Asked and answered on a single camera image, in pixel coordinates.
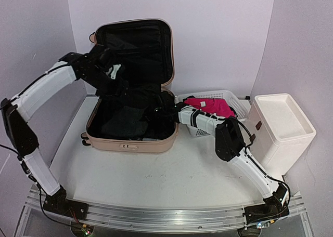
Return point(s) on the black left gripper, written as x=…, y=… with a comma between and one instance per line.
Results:
x=118, y=91

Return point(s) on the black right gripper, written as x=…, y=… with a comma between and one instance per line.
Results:
x=156, y=123

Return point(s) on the beige hard-shell suitcase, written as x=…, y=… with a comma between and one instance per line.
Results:
x=145, y=48

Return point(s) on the magenta red cloth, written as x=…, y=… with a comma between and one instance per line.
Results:
x=216, y=106

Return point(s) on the white perforated plastic basket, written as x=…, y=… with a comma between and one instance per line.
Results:
x=227, y=95

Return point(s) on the white plastic storage bin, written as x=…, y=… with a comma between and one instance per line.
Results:
x=282, y=132

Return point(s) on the dark grey dotted garment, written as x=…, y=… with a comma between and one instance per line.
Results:
x=124, y=122

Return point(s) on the black white splattered jeans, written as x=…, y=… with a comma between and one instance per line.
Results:
x=234, y=113

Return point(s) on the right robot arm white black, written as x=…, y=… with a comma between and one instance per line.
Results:
x=216, y=118

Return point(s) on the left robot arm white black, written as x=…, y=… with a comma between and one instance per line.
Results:
x=100, y=67

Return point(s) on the round tin blue lid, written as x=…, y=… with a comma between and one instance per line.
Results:
x=136, y=138

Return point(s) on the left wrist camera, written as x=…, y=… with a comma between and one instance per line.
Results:
x=115, y=71

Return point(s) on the aluminium front rail base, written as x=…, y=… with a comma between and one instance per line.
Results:
x=229, y=214

